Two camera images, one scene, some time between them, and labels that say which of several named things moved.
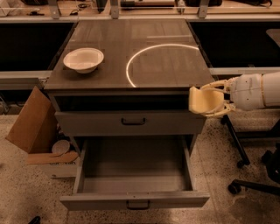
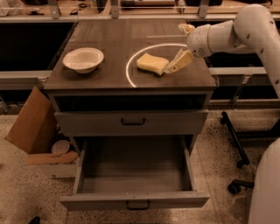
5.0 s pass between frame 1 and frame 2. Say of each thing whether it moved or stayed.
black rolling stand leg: stayed
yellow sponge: moved
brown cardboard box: stayed
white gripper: moved
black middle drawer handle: stayed
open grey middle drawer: stayed
